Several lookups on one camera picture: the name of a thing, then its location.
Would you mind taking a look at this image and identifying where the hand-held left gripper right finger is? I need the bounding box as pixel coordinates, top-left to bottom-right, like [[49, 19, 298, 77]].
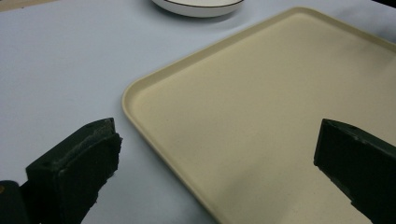
[[313, 118, 396, 224]]

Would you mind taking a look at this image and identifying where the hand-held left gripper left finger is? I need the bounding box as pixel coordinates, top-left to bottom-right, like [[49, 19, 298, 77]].
[[25, 117, 123, 224]]

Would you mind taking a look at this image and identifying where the white bowl with dark rim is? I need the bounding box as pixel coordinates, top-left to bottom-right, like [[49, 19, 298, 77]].
[[151, 0, 245, 19]]

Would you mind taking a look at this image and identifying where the beige plastic tray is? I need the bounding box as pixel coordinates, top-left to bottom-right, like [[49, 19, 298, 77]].
[[121, 6, 396, 224]]

